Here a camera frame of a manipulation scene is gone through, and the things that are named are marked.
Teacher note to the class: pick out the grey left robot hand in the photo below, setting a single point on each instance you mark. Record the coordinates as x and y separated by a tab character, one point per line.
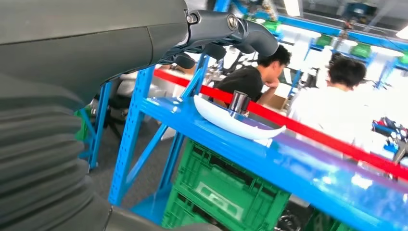
79	38

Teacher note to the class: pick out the black office chair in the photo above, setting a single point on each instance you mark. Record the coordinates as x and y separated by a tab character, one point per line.
118	102

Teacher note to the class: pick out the green plastic crate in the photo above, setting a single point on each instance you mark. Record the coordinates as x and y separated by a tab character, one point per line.
178	210
318	223
82	127
229	172

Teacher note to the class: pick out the person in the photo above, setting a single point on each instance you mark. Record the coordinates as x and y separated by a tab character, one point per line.
328	108
242	83

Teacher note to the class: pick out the cardboard box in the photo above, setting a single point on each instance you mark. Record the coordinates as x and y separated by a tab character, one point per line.
275	102

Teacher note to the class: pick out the red barrier belt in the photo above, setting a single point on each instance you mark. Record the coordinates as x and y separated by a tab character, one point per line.
318	135

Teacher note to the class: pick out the chrome stanchion post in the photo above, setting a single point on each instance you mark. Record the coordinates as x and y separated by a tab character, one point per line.
239	103

